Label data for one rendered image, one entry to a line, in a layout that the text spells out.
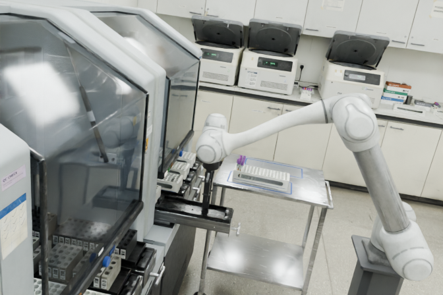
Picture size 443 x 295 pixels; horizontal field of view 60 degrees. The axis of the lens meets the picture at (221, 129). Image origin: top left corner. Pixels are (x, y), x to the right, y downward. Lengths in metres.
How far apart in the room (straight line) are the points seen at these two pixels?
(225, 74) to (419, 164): 2.14
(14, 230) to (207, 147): 0.83
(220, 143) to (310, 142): 2.64
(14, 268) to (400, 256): 1.33
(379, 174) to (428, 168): 2.85
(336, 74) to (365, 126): 2.57
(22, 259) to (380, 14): 3.85
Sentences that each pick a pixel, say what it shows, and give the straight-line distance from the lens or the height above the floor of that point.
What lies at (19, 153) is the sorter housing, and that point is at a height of 1.43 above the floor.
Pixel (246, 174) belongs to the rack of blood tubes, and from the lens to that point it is 2.05.
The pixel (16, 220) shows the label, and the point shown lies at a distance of 0.79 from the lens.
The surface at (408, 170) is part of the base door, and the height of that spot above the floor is 0.34.
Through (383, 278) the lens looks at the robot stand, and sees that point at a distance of 2.00.
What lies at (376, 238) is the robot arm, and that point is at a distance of 1.93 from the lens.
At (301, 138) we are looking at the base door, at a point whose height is 0.49.
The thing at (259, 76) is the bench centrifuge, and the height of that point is 1.05.
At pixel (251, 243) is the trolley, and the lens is 2.58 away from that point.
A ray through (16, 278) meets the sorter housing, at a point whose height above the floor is 1.18.
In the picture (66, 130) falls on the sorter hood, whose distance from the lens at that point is 0.90.
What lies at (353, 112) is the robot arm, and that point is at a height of 1.41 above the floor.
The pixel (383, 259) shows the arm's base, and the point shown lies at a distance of 1.96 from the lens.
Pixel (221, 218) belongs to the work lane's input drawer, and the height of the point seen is 0.82.
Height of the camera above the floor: 1.72
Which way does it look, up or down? 18 degrees down
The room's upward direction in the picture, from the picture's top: 8 degrees clockwise
